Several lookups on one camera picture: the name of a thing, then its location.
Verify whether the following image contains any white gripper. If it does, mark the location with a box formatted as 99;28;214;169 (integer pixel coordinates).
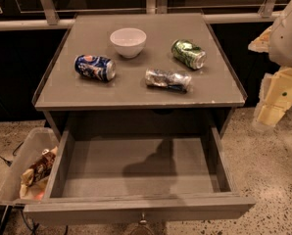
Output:
248;26;292;130

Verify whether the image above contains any silver redbull can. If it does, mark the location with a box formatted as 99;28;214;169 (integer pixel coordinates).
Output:
145;69;191;92

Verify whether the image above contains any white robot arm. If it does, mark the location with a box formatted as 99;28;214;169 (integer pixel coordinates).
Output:
248;0;292;131

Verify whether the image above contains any green soda can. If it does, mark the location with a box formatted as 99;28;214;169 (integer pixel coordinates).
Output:
171;39;207;70

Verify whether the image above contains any grey cabinet with tray top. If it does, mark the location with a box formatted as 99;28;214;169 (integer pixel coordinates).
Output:
33;14;246;134

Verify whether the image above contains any blue pepsi can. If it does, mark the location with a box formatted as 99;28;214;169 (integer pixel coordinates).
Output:
74;55;116;82

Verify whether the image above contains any open grey top drawer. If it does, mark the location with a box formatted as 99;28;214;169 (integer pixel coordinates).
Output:
24;127;255;225

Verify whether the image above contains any metal window railing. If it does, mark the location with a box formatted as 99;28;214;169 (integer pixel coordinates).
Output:
0;0;290;30

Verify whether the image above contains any white ceramic bowl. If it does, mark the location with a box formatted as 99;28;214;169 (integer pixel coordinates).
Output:
110;27;147;58

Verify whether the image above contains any brown snack bag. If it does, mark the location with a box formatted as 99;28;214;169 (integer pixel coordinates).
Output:
20;147;58;200

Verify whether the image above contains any clear plastic bin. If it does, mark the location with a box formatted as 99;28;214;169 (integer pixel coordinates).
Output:
0;127;59;207

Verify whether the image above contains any metal drawer handle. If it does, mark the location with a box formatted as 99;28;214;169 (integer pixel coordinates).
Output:
129;212;154;235

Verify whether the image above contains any black floor cable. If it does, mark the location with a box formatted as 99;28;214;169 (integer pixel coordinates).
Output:
0;141;24;166

